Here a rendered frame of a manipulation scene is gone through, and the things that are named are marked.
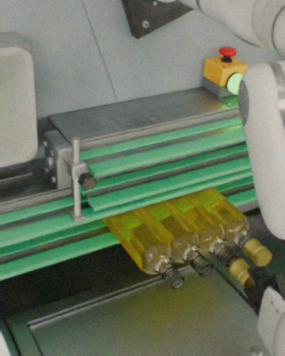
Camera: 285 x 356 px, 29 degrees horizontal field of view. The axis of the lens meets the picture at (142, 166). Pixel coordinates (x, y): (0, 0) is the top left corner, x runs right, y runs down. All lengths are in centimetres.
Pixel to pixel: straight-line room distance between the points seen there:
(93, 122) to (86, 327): 39
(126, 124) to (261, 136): 55
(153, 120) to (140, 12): 21
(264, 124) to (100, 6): 59
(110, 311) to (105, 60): 50
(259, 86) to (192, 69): 67
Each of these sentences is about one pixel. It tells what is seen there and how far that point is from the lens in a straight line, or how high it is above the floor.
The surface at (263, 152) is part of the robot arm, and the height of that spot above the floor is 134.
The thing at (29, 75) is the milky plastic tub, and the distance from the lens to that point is 97.
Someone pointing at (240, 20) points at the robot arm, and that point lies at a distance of 86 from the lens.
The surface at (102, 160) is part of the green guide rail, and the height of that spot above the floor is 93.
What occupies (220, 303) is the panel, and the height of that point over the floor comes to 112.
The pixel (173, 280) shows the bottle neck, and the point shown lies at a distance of 94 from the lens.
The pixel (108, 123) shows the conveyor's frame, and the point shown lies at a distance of 108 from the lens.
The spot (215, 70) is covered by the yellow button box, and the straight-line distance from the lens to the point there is 122.
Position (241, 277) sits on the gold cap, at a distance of 97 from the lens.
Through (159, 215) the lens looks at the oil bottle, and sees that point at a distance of 104.
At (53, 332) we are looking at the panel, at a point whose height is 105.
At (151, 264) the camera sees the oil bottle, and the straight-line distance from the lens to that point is 97.
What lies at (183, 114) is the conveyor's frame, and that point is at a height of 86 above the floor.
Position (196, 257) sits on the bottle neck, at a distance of 98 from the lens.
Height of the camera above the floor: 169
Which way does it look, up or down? 47 degrees down
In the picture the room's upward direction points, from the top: 135 degrees clockwise
